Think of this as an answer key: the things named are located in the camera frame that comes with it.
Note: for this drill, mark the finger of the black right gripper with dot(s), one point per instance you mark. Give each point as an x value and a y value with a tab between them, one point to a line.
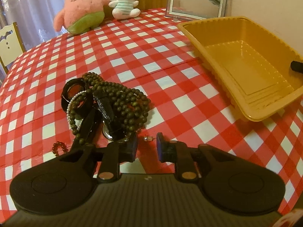
297	66

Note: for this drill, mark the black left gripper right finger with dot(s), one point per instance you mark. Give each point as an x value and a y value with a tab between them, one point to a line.
179	154

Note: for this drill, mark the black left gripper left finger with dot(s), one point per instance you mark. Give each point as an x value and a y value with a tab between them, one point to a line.
114	154

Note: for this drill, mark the yellow plastic tray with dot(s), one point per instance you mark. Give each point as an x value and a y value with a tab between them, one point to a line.
251	64

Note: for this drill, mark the black strap wristwatch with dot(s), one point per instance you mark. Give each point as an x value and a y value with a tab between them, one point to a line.
89	112

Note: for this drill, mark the small silver earring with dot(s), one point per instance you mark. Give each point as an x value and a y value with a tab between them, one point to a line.
148	138

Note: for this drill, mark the red white checkered tablecloth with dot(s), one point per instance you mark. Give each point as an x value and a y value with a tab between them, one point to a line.
151	54

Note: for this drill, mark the pink starfish plush toy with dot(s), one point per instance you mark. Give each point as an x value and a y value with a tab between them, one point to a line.
80	16

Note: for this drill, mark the cream wooden chair back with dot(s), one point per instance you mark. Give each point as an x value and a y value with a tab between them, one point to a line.
12	45

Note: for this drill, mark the white bunny plush toy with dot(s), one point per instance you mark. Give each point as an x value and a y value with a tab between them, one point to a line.
124	9

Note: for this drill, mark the sheer lilac curtain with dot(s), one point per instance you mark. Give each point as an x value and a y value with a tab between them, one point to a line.
34	19

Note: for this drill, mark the glass sand art frame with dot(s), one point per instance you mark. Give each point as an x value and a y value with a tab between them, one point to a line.
196	9

